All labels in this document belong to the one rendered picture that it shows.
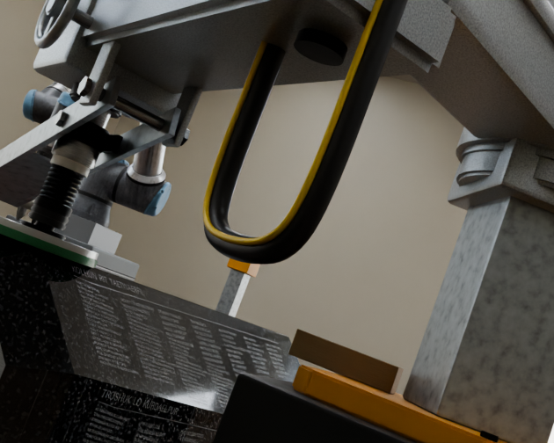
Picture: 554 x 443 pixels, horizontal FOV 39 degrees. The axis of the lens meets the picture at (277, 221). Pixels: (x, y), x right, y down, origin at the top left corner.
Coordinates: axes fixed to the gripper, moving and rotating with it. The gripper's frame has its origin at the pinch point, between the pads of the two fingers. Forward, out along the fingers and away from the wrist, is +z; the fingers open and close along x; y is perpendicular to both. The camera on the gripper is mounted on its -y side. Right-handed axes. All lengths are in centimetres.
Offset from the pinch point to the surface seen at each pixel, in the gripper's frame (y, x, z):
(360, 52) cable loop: -120, 94, -36
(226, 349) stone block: -72, 0, 8
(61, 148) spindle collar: -56, 59, -18
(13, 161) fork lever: -40, 52, -12
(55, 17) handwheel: -58, 75, -36
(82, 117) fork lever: -65, 68, -23
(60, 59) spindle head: -55, 68, -31
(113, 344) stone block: -75, 48, 10
